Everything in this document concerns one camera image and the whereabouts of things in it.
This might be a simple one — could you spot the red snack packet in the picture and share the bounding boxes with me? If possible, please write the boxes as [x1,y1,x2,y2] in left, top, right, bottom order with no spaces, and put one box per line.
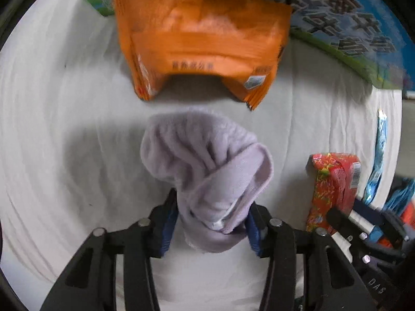
[306,152,361,234]

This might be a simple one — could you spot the lilac fleece cloth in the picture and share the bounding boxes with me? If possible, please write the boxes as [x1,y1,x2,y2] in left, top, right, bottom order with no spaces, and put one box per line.
[141,109,274,253]

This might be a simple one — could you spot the blue snack packet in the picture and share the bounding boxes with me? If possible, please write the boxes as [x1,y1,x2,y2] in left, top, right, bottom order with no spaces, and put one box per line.
[362,109,388,205]

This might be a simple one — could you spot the orange snack bag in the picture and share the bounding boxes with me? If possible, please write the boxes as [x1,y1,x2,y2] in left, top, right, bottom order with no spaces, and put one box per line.
[113,0,292,110]

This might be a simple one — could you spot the blue plastic bag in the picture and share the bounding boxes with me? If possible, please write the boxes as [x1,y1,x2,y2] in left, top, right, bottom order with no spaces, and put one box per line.
[383,176,414,216]

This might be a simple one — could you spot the grey table cloth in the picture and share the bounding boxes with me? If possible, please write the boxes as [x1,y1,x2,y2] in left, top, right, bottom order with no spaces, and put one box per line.
[1,0,402,292]

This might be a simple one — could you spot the open cardboard box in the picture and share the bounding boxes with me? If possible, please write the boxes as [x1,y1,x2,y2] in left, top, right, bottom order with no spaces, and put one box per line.
[87,0,414,98]

